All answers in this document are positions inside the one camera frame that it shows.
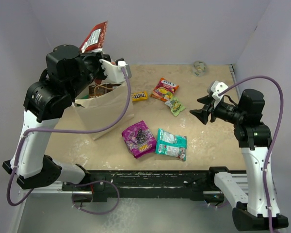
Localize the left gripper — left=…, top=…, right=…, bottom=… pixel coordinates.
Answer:
left=67, top=50, right=113, bottom=99

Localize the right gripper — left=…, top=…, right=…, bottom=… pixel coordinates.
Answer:
left=190, top=93, right=245, bottom=124

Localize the brown chips bag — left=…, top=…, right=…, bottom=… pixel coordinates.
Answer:
left=88, top=83, right=121, bottom=98

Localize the red doritos bag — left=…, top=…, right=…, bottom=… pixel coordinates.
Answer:
left=80, top=21, right=108, bottom=53

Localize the brown paper bag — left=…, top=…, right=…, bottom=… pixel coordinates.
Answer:
left=72, top=83, right=128, bottom=131

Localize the orange fox's fruits candy bag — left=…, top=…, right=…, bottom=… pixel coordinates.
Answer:
left=150, top=78, right=179, bottom=102

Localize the green chips bag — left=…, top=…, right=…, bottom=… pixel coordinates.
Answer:
left=81, top=95, right=89, bottom=100

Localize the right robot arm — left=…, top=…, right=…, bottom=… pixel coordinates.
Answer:
left=190, top=89, right=289, bottom=231

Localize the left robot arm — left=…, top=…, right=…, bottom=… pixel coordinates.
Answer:
left=2, top=45, right=111, bottom=190

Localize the teal fox's mint bag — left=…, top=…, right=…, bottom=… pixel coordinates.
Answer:
left=155, top=128, right=187, bottom=161

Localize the purple candy bag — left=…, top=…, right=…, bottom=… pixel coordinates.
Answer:
left=122, top=120, right=157, bottom=159

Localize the small green himalaya sachet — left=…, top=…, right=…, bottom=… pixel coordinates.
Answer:
left=165, top=96, right=185, bottom=117

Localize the tape roll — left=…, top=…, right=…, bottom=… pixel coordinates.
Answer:
left=192, top=61, right=208, bottom=77

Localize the yellow m&m's packet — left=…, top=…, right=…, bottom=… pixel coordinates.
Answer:
left=131, top=91, right=148, bottom=102

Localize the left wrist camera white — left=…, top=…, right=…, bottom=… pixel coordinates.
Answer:
left=99, top=59, right=131, bottom=83

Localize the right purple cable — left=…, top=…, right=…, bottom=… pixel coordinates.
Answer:
left=217, top=75, right=285, bottom=233

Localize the purple cable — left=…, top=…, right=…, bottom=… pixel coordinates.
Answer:
left=7, top=66, right=132, bottom=215
left=217, top=75, right=285, bottom=233

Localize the black aluminium base frame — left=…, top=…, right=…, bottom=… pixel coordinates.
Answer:
left=18, top=63, right=281, bottom=204

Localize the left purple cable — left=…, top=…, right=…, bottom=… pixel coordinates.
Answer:
left=7, top=66, right=132, bottom=215

